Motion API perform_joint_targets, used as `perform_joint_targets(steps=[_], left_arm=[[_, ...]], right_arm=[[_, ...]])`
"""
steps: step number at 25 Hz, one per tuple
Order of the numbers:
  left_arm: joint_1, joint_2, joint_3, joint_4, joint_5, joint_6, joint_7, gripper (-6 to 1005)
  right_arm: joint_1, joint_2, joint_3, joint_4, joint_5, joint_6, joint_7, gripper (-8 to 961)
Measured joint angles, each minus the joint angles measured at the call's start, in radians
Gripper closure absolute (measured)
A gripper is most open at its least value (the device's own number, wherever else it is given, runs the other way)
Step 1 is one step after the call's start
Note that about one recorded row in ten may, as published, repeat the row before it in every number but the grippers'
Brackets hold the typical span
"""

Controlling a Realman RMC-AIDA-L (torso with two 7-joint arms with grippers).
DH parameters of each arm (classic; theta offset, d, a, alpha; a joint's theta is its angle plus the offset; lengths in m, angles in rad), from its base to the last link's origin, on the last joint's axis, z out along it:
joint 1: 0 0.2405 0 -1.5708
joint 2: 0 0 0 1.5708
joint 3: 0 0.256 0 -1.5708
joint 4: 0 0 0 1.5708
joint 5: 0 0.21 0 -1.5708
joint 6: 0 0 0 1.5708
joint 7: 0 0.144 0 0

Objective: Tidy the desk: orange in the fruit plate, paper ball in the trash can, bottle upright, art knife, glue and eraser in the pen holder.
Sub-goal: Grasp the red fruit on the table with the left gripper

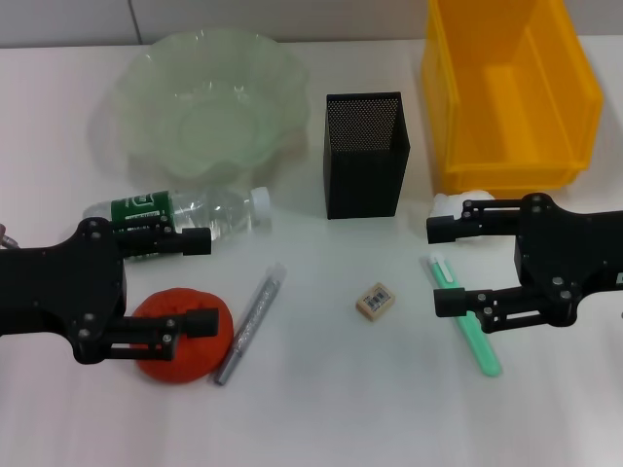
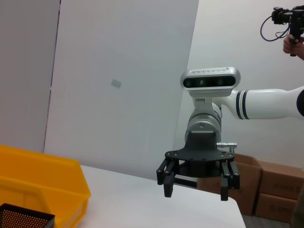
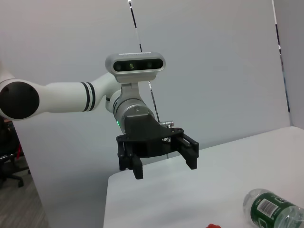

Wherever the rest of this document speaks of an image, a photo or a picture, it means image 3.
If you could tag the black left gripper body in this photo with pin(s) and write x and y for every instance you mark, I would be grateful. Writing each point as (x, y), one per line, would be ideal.
(142, 133)

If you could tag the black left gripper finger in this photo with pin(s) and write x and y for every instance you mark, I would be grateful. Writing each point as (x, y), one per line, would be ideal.
(188, 154)
(137, 166)

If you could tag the red knitted toy orange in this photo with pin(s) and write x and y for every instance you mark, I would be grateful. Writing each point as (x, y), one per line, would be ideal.
(212, 226)

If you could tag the clear green-label water bottle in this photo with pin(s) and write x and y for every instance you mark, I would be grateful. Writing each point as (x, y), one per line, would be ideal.
(266, 206)

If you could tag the black office chair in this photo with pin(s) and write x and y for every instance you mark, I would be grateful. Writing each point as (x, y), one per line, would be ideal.
(8, 145)

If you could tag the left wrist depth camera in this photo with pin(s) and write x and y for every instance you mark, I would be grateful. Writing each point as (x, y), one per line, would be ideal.
(135, 65)

